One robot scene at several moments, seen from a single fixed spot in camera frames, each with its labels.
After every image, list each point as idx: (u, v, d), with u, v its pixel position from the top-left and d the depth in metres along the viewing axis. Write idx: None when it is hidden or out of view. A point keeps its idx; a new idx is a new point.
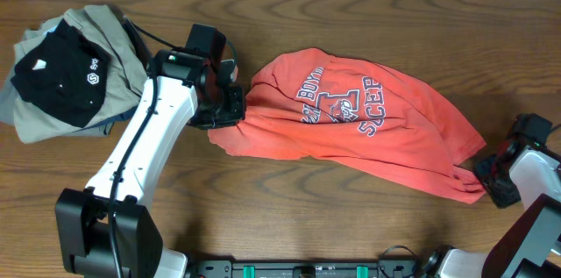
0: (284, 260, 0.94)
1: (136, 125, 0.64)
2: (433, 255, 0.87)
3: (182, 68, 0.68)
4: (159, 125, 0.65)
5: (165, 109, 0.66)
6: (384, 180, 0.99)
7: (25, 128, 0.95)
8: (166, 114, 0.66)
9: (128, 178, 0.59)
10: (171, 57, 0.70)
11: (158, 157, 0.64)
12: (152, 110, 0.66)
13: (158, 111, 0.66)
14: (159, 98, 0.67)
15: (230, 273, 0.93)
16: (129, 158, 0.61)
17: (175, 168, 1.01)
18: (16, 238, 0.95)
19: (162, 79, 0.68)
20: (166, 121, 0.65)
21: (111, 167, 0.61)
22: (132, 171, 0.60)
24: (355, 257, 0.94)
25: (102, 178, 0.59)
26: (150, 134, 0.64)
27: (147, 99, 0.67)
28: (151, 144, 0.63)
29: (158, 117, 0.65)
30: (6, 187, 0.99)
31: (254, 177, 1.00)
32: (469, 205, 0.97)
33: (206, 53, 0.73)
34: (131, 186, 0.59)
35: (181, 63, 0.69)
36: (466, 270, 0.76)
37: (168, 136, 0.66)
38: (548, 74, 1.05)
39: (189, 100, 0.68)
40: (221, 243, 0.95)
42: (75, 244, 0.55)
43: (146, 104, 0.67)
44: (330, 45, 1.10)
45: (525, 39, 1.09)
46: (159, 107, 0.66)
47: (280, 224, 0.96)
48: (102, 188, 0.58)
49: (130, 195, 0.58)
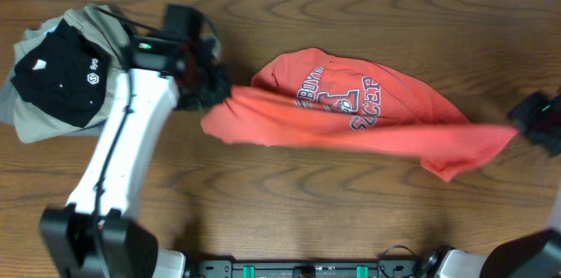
0: (285, 259, 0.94)
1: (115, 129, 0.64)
2: (433, 255, 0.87)
3: (159, 58, 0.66)
4: (138, 125, 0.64)
5: (142, 105, 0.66)
6: (385, 180, 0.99)
7: (25, 128, 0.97)
8: (144, 112, 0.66)
9: (110, 189, 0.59)
10: (145, 45, 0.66)
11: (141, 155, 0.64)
12: (129, 109, 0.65)
13: (134, 110, 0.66)
14: (134, 95, 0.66)
15: (230, 273, 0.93)
16: (108, 169, 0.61)
17: (175, 168, 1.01)
18: (16, 238, 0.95)
19: (136, 72, 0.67)
20: (144, 119, 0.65)
21: (91, 176, 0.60)
22: (113, 181, 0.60)
24: (355, 257, 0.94)
25: (84, 190, 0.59)
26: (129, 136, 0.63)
27: (123, 97, 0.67)
28: (132, 145, 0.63)
29: (135, 116, 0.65)
30: (6, 187, 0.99)
31: (255, 177, 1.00)
32: (468, 205, 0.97)
33: (183, 33, 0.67)
34: (113, 196, 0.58)
35: (156, 51, 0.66)
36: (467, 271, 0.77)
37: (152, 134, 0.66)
38: (547, 74, 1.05)
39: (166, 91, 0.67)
40: (220, 243, 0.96)
42: (67, 258, 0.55)
43: (123, 103, 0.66)
44: (330, 46, 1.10)
45: (525, 39, 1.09)
46: (135, 104, 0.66)
47: (280, 224, 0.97)
48: (86, 201, 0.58)
49: (116, 203, 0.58)
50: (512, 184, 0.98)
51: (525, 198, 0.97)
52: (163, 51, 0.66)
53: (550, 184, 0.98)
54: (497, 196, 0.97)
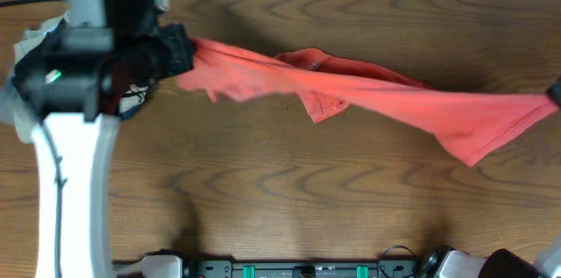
0: (284, 260, 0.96)
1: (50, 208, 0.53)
2: (433, 255, 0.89)
3: (74, 82, 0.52)
4: (76, 196, 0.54)
5: (74, 168, 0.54)
6: (385, 180, 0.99)
7: (24, 128, 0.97)
8: (78, 181, 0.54)
9: None
10: (53, 74, 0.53)
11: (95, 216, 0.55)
12: (60, 181, 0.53)
13: (67, 178, 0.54)
14: (58, 158, 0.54)
15: (230, 273, 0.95)
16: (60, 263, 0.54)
17: (175, 168, 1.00)
18: (21, 238, 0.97)
19: (51, 118, 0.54)
20: (80, 186, 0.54)
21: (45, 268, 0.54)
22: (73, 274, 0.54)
24: (354, 257, 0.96)
25: None
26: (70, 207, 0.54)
27: (48, 166, 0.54)
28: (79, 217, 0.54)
29: (70, 186, 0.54)
30: (7, 188, 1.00)
31: (254, 177, 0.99)
32: (468, 205, 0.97)
33: (97, 30, 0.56)
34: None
35: (70, 75, 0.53)
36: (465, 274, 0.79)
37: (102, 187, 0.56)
38: (545, 75, 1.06)
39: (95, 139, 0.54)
40: (221, 244, 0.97)
42: None
43: (50, 174, 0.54)
44: (330, 46, 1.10)
45: (525, 39, 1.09)
46: (64, 172, 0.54)
47: (280, 224, 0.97)
48: None
49: None
50: (512, 184, 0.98)
51: (524, 198, 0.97)
52: (77, 73, 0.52)
53: (550, 185, 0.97)
54: (496, 196, 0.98)
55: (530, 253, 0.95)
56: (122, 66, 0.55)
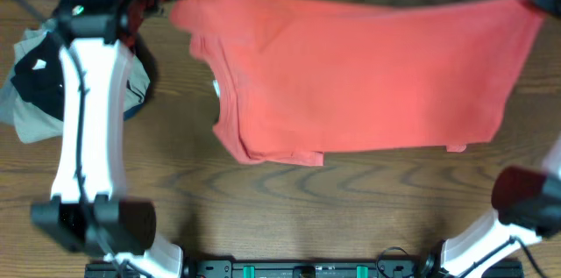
0: (284, 259, 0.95)
1: (71, 114, 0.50)
2: (429, 259, 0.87)
3: (91, 24, 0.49)
4: (98, 105, 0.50)
5: (95, 75, 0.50)
6: (384, 180, 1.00)
7: (26, 128, 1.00)
8: (101, 84, 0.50)
9: (90, 177, 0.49)
10: (75, 12, 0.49)
11: (116, 148, 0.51)
12: (84, 89, 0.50)
13: (88, 89, 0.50)
14: (81, 73, 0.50)
15: (230, 273, 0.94)
16: (82, 149, 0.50)
17: (175, 168, 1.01)
18: (18, 237, 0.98)
19: (75, 41, 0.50)
20: (102, 97, 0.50)
21: (65, 166, 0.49)
22: (91, 168, 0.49)
24: (355, 257, 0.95)
25: (61, 182, 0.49)
26: (94, 108, 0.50)
27: (72, 78, 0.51)
28: (98, 129, 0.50)
29: (93, 94, 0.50)
30: (8, 186, 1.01)
31: (255, 176, 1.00)
32: (468, 205, 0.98)
33: None
34: (97, 181, 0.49)
35: (88, 14, 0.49)
36: (469, 229, 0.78)
37: (117, 97, 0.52)
38: (550, 74, 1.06)
39: (114, 60, 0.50)
40: (220, 243, 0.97)
42: (65, 238, 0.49)
43: (74, 82, 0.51)
44: None
45: None
46: (88, 82, 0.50)
47: (280, 224, 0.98)
48: (67, 192, 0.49)
49: (99, 192, 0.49)
50: None
51: None
52: (96, 10, 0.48)
53: None
54: None
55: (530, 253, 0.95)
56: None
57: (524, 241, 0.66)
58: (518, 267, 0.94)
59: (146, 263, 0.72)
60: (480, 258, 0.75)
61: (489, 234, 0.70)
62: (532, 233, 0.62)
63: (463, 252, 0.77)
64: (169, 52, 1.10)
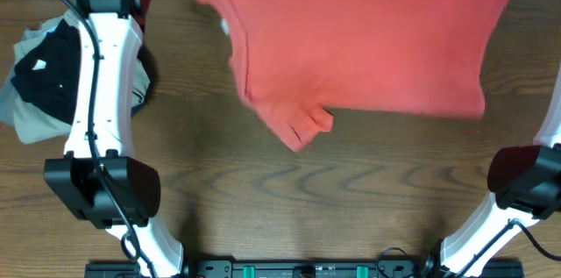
0: (285, 260, 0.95)
1: (86, 75, 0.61)
2: (429, 260, 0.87)
3: (109, 1, 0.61)
4: (110, 69, 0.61)
5: (108, 49, 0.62)
6: (384, 181, 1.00)
7: (25, 128, 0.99)
8: (114, 56, 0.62)
9: (101, 131, 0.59)
10: None
11: (124, 103, 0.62)
12: (97, 55, 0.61)
13: (102, 56, 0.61)
14: (98, 41, 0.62)
15: (230, 273, 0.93)
16: (95, 110, 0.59)
17: (175, 168, 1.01)
18: (18, 238, 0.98)
19: (93, 15, 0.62)
20: (115, 62, 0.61)
21: (79, 126, 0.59)
22: (102, 122, 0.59)
24: (355, 257, 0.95)
25: (75, 139, 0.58)
26: (107, 71, 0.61)
27: (88, 44, 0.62)
28: (110, 89, 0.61)
29: (106, 60, 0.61)
30: (8, 187, 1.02)
31: (255, 177, 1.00)
32: (468, 205, 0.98)
33: None
34: (107, 139, 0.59)
35: None
36: (468, 222, 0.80)
37: (123, 68, 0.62)
38: (549, 74, 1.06)
39: (130, 32, 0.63)
40: (220, 244, 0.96)
42: (76, 198, 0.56)
43: (91, 49, 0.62)
44: None
45: (526, 40, 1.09)
46: (102, 50, 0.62)
47: (280, 224, 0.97)
48: (79, 149, 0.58)
49: (110, 149, 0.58)
50: None
51: None
52: None
53: None
54: None
55: (529, 253, 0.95)
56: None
57: (524, 224, 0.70)
58: (518, 267, 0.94)
59: (147, 243, 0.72)
60: (481, 248, 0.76)
61: (491, 220, 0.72)
62: (530, 216, 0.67)
63: (464, 245, 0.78)
64: (168, 53, 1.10)
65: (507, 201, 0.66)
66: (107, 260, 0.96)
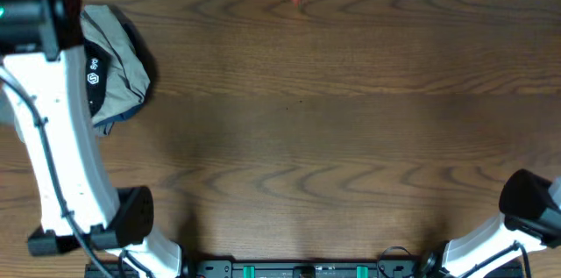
0: (284, 260, 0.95)
1: (33, 146, 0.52)
2: (431, 257, 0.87)
3: (21, 16, 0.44)
4: (61, 135, 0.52)
5: (49, 105, 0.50)
6: (384, 180, 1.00)
7: None
8: (60, 111, 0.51)
9: (77, 206, 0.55)
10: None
11: (88, 163, 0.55)
12: (39, 122, 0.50)
13: (46, 120, 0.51)
14: (32, 102, 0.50)
15: (230, 273, 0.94)
16: (60, 181, 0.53)
17: (175, 168, 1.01)
18: (19, 237, 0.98)
19: (9, 60, 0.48)
20: (64, 124, 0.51)
21: (50, 203, 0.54)
22: (74, 196, 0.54)
24: (355, 257, 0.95)
25: (51, 218, 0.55)
26: (57, 139, 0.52)
27: (22, 107, 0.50)
28: (69, 157, 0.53)
29: (52, 125, 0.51)
30: (8, 187, 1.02)
31: (255, 177, 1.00)
32: (468, 205, 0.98)
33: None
34: (85, 214, 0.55)
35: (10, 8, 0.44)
36: (475, 230, 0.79)
37: (82, 117, 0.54)
38: (550, 74, 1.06)
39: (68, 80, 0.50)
40: (220, 243, 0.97)
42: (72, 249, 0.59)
43: (26, 112, 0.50)
44: (330, 46, 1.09)
45: (526, 40, 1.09)
46: (42, 112, 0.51)
47: (280, 224, 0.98)
48: (60, 228, 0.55)
49: (93, 224, 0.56)
50: None
51: None
52: (22, 0, 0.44)
53: None
54: (496, 196, 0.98)
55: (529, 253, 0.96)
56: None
57: (527, 248, 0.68)
58: (518, 267, 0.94)
59: (143, 256, 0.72)
60: (483, 260, 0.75)
61: (494, 238, 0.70)
62: (536, 242, 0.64)
63: (467, 253, 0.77)
64: (167, 53, 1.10)
65: (515, 222, 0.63)
66: (107, 260, 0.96)
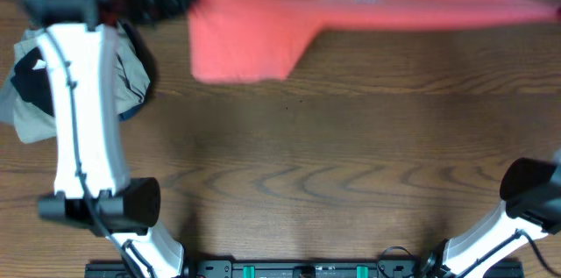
0: (285, 260, 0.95)
1: (61, 104, 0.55)
2: (431, 257, 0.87)
3: (68, 3, 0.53)
4: (88, 97, 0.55)
5: (81, 70, 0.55)
6: (384, 180, 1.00)
7: (25, 128, 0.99)
8: (88, 77, 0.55)
9: (91, 168, 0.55)
10: None
11: (110, 129, 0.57)
12: (70, 82, 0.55)
13: (76, 82, 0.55)
14: (67, 62, 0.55)
15: (230, 273, 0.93)
16: (80, 144, 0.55)
17: (175, 168, 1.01)
18: (18, 238, 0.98)
19: (53, 27, 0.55)
20: (92, 88, 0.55)
21: (67, 162, 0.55)
22: (90, 160, 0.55)
24: (355, 257, 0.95)
25: (64, 178, 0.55)
26: (84, 103, 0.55)
27: (57, 67, 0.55)
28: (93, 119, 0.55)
29: (81, 89, 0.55)
30: (8, 187, 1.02)
31: (255, 177, 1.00)
32: (468, 205, 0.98)
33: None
34: (97, 177, 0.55)
35: None
36: (475, 226, 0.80)
37: (108, 89, 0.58)
38: (550, 74, 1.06)
39: (102, 51, 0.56)
40: (221, 244, 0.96)
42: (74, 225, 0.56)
43: (60, 73, 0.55)
44: (330, 45, 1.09)
45: (526, 39, 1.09)
46: (74, 74, 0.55)
47: (280, 224, 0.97)
48: (69, 188, 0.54)
49: (103, 188, 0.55)
50: None
51: None
52: None
53: None
54: (497, 196, 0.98)
55: (529, 253, 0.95)
56: None
57: (531, 235, 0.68)
58: (518, 267, 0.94)
59: (145, 247, 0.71)
60: (483, 254, 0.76)
61: (494, 229, 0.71)
62: (539, 229, 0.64)
63: (467, 248, 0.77)
64: (167, 53, 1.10)
65: (518, 211, 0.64)
66: (107, 260, 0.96)
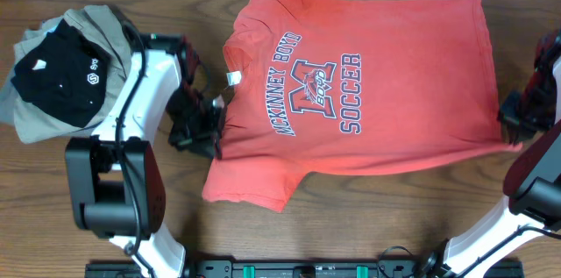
0: (285, 260, 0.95)
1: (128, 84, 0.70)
2: (432, 256, 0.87)
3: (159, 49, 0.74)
4: (151, 85, 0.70)
5: (152, 72, 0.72)
6: (384, 181, 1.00)
7: (26, 128, 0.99)
8: (156, 77, 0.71)
9: (131, 124, 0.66)
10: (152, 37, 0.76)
11: (153, 115, 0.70)
12: (143, 74, 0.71)
13: (146, 76, 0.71)
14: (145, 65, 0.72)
15: (230, 273, 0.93)
16: (129, 107, 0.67)
17: (176, 168, 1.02)
18: (17, 238, 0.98)
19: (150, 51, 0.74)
20: (156, 82, 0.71)
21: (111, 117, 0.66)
22: (133, 119, 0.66)
24: (355, 257, 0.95)
25: (105, 126, 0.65)
26: (146, 88, 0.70)
27: (136, 65, 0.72)
28: (146, 97, 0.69)
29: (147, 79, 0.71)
30: (8, 186, 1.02)
31: None
32: (468, 205, 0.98)
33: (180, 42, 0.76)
34: (133, 130, 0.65)
35: (160, 39, 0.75)
36: (476, 224, 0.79)
37: (161, 100, 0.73)
38: None
39: (173, 67, 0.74)
40: (220, 244, 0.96)
42: (86, 189, 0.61)
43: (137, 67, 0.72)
44: None
45: (524, 39, 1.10)
46: (148, 73, 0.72)
47: (280, 224, 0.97)
48: (106, 134, 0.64)
49: (133, 136, 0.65)
50: None
51: None
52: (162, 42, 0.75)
53: None
54: (496, 196, 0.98)
55: (529, 253, 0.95)
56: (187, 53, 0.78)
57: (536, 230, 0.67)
58: (518, 267, 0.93)
59: (151, 253, 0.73)
60: (484, 253, 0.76)
61: (495, 226, 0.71)
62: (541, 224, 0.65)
63: (469, 245, 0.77)
64: None
65: (521, 209, 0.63)
66: (106, 260, 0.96)
